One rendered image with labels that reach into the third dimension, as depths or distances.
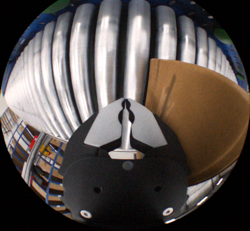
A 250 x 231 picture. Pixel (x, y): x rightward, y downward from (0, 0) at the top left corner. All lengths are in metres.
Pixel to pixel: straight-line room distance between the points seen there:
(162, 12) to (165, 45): 0.10
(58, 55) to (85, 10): 0.13
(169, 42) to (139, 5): 0.11
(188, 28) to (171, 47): 0.10
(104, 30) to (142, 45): 0.08
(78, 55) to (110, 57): 0.07
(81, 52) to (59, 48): 0.07
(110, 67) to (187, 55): 0.18
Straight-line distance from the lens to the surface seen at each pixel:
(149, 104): 0.16
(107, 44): 0.16
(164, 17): 0.21
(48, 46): 0.28
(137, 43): 0.16
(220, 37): 0.31
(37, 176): 0.58
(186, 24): 0.25
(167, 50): 0.18
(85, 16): 0.22
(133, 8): 0.20
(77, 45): 0.19
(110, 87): 0.17
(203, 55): 0.27
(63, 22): 0.26
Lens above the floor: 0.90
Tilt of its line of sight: 57 degrees down
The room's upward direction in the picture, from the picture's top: 180 degrees clockwise
